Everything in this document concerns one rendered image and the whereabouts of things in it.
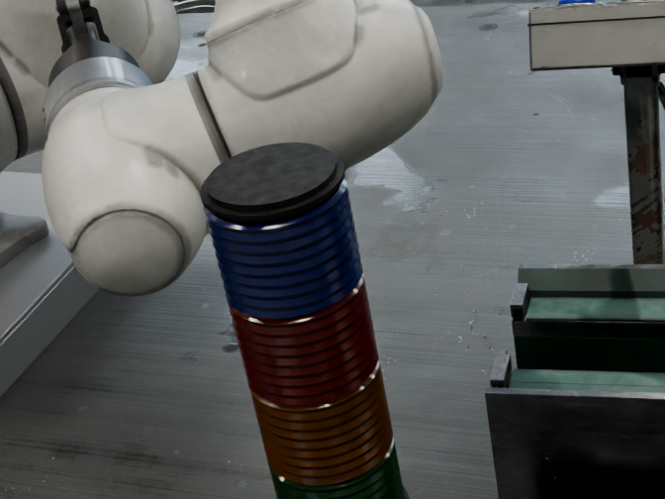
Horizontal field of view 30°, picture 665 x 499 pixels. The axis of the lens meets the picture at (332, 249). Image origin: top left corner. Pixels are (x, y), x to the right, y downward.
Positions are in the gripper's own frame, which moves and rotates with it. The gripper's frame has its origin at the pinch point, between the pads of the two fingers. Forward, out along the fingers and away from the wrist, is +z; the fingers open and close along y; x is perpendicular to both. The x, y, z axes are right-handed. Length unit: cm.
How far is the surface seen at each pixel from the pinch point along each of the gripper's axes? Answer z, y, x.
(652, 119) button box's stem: -27, 10, 43
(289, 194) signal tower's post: -67, -19, 7
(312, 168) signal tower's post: -66, -19, 9
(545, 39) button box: -23.1, 2.7, 35.7
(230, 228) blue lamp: -67, -18, 5
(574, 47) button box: -24.6, 3.3, 37.5
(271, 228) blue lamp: -68, -18, 6
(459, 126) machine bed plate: 14, 33, 39
